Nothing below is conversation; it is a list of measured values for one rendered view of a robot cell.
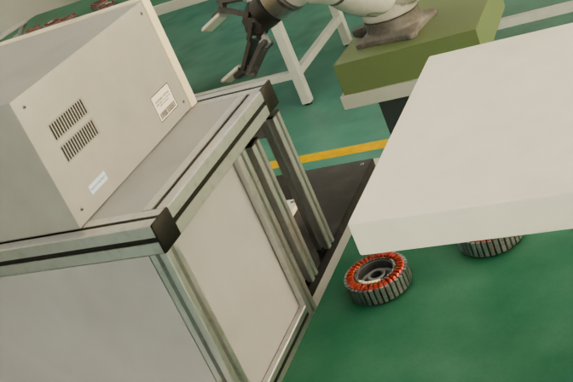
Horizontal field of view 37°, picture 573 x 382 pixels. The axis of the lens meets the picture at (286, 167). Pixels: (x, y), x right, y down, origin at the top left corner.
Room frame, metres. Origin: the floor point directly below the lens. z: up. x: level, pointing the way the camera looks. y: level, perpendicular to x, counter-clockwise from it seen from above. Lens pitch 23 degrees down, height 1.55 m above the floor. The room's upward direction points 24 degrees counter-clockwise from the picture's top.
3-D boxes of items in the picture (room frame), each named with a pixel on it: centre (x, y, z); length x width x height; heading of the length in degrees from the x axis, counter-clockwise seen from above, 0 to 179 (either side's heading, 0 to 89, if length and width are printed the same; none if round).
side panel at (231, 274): (1.16, 0.13, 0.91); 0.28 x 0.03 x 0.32; 149
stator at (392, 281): (1.25, -0.07, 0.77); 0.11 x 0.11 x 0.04
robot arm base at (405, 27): (2.25, -0.41, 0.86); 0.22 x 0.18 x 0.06; 50
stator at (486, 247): (1.24, -0.27, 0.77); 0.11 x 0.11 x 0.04
